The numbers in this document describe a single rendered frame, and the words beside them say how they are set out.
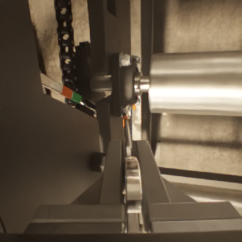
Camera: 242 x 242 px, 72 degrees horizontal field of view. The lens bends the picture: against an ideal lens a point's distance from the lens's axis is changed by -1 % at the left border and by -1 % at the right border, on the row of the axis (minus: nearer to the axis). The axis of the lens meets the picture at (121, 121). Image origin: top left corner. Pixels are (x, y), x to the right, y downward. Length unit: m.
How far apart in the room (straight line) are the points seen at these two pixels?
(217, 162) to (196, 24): 0.93
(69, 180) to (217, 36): 1.16
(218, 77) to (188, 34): 0.93
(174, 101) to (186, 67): 0.06
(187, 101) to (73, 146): 0.20
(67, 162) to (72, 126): 0.04
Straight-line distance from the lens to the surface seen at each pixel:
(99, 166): 0.24
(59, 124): 0.17
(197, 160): 1.41
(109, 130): 0.31
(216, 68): 0.31
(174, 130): 1.30
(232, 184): 1.13
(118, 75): 0.30
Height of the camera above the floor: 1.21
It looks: 66 degrees down
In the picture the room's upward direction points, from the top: 140 degrees counter-clockwise
